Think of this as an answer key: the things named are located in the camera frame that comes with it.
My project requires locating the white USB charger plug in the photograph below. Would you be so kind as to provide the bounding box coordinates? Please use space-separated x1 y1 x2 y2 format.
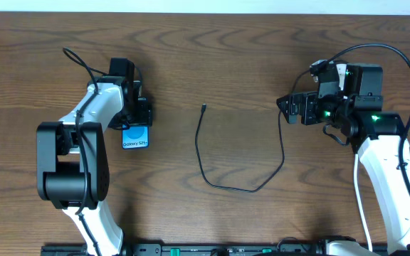
336 63 347 92

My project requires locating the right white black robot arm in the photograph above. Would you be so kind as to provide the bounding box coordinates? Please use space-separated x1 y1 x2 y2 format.
276 63 410 254

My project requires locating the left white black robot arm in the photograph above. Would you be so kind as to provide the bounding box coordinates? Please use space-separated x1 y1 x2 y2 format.
36 75 152 255

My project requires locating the blue Galaxy smartphone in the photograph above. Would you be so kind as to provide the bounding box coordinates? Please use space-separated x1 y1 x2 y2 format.
122 126 149 149

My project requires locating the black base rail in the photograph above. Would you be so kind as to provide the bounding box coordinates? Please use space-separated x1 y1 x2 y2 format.
40 242 389 256

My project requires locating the black USB charging cable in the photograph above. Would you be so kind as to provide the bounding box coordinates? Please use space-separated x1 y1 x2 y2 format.
194 67 312 193

